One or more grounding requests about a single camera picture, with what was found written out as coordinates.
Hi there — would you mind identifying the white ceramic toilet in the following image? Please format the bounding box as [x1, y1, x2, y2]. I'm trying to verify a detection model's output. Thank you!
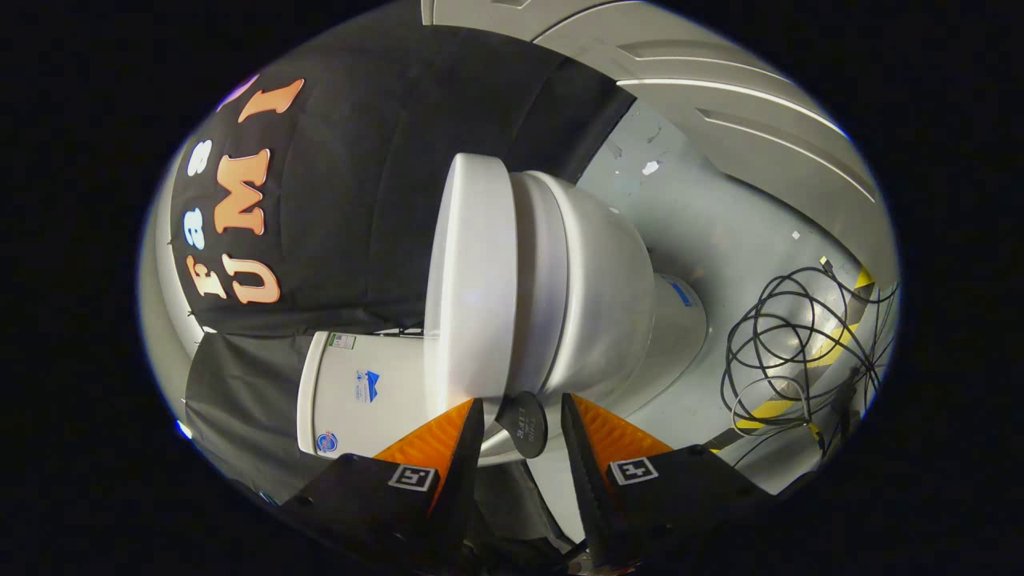
[296, 170, 709, 466]

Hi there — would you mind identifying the yellow black floor tape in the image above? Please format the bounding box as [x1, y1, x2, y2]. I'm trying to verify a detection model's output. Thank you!
[732, 268, 877, 433]

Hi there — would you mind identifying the white cabinet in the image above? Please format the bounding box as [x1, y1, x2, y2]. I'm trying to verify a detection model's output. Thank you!
[420, 0, 901, 289]

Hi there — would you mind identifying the black backdrop cloth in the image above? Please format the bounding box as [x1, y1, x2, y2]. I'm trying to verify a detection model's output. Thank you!
[170, 16, 637, 561]

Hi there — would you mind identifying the white toilet lid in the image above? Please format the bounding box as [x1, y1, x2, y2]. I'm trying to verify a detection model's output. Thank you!
[422, 152, 549, 459]

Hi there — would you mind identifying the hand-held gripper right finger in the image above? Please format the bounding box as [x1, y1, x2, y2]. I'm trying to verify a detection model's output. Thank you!
[560, 392, 777, 570]

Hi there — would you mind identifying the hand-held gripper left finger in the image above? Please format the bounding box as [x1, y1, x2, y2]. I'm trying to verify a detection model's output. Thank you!
[276, 398, 486, 573]

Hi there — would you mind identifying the black cable coil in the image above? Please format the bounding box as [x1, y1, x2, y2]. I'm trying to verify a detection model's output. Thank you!
[720, 256, 901, 469]

